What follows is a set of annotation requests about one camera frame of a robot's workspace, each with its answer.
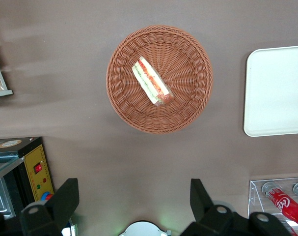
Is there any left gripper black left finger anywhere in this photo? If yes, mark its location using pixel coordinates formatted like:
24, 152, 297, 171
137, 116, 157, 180
19, 178, 80, 236

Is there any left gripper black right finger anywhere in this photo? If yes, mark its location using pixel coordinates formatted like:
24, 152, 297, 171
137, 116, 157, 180
179, 178, 250, 236

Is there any triangle sandwich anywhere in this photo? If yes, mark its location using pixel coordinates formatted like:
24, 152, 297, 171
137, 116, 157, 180
131, 56, 174, 107

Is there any tray of wrapped pastries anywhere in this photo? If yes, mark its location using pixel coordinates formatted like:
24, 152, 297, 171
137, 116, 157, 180
0, 44, 14, 99

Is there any cream plastic serving tray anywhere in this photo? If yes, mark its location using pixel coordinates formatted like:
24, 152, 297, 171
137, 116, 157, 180
243, 45, 298, 138

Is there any large shallow wicker basket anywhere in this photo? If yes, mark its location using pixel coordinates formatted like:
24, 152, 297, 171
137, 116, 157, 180
106, 24, 214, 135

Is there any black food warmer yellow panel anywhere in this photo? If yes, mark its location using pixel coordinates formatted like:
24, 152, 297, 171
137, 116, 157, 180
0, 136, 55, 221

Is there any clear acrylic bottle rack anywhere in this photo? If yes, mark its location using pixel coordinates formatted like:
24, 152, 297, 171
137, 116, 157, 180
248, 177, 298, 236

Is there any stainless steel food pan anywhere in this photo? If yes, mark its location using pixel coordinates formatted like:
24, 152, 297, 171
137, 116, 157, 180
0, 177, 16, 219

